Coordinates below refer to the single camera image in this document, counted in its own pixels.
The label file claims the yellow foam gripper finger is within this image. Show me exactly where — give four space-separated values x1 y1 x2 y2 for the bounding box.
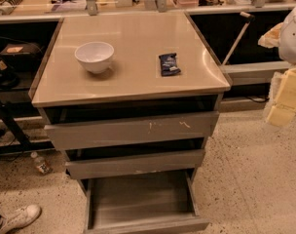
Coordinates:
265 66 296 127

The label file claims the grey drawer cabinet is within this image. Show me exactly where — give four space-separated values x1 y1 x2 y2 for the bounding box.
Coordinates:
28 11 234 187

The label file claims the grey drawer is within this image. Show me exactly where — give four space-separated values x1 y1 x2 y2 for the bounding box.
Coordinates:
65 149 205 179
45 111 219 150
84 171 209 234

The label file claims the black box with label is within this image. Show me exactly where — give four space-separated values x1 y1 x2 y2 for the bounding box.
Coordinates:
0 43 42 61

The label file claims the black stand leg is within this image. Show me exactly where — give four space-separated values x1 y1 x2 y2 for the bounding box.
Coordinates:
0 101 53 154

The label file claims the white stick with black tip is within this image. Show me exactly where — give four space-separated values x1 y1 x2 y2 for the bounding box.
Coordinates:
222 12 255 65

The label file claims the white bowl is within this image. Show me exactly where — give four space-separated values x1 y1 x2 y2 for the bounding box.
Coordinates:
74 42 114 74

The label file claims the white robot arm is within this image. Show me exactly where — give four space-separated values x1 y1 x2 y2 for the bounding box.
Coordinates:
258 7 296 127

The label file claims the plastic water bottle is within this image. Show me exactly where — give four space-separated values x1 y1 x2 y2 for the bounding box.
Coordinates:
30 151 52 175

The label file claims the black floor cable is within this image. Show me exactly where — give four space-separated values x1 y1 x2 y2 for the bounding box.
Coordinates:
244 95 270 103

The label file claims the white sneaker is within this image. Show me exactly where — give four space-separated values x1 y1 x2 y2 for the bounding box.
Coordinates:
0 205 42 234

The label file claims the dark blue snack packet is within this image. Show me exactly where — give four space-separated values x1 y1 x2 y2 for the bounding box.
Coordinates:
159 53 181 77

